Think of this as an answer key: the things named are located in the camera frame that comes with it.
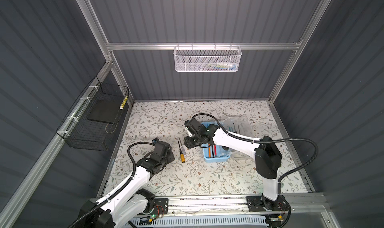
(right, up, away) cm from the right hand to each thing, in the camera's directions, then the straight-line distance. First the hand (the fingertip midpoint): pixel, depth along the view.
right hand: (188, 144), depth 85 cm
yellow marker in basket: (-36, +24, -3) cm, 43 cm away
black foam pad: (-42, +19, -9) cm, 47 cm away
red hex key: (+17, -6, +8) cm, 19 cm away
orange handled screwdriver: (-4, -8, +5) cm, 10 cm away
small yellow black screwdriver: (+28, +9, +6) cm, 30 cm away
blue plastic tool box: (+15, -7, +6) cm, 18 cm away
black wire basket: (-48, +12, -13) cm, 51 cm away
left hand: (-10, -6, -1) cm, 11 cm away
